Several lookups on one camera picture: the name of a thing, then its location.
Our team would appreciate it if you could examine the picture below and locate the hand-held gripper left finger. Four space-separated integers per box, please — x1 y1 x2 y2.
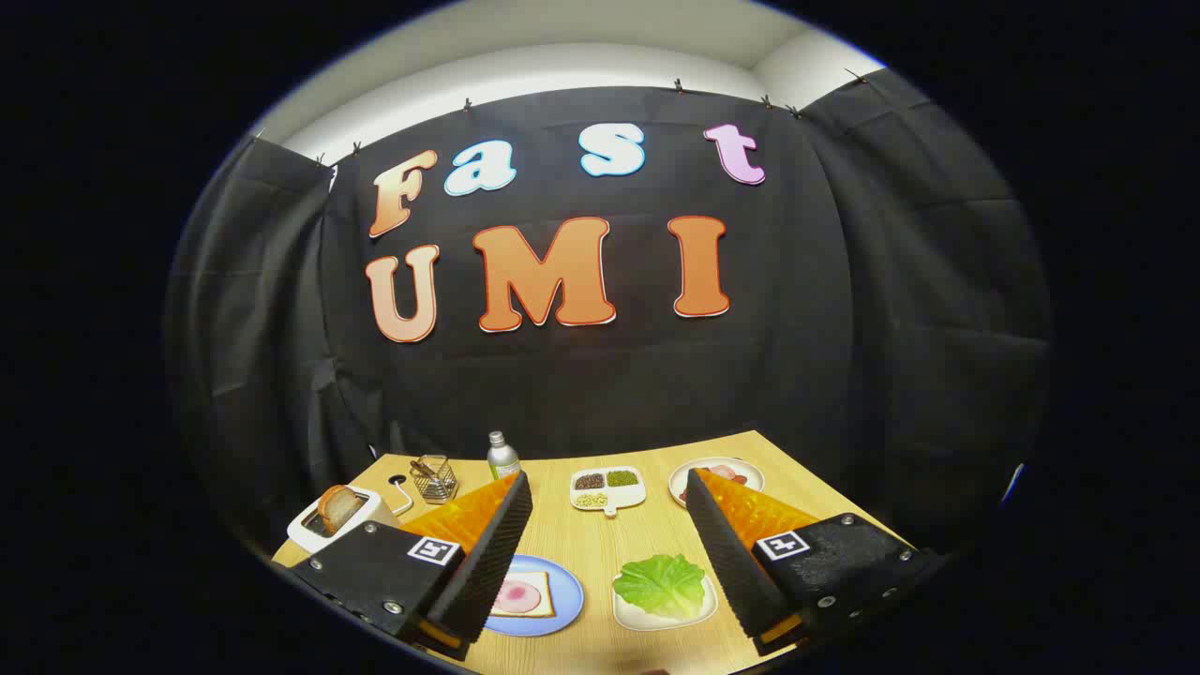
289 471 533 662

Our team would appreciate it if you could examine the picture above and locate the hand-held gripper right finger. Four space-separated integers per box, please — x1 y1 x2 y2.
684 467 948 657

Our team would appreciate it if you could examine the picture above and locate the green lettuce leaf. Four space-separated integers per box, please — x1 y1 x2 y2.
613 553 706 620

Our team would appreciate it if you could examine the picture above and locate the toasted bread slice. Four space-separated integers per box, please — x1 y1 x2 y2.
317 485 367 536

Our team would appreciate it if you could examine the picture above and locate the white bread slice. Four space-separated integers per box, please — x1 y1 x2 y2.
490 572 556 619

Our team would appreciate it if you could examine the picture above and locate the white round plate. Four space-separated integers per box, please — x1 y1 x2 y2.
668 457 765 509

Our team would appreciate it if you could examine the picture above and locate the blue round plate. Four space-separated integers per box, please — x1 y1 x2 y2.
483 555 585 638

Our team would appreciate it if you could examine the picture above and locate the white square plate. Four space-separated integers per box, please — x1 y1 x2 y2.
612 572 719 632

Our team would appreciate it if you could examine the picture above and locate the silver green drink bottle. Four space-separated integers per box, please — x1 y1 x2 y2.
487 431 521 481

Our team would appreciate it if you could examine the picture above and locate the white divided dish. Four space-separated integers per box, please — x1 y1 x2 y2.
570 467 648 518

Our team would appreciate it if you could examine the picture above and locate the white toaster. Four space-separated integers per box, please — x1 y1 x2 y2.
287 487 409 556

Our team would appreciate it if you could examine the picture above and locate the wire mesh utensil holder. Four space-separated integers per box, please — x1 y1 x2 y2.
411 455 458 505

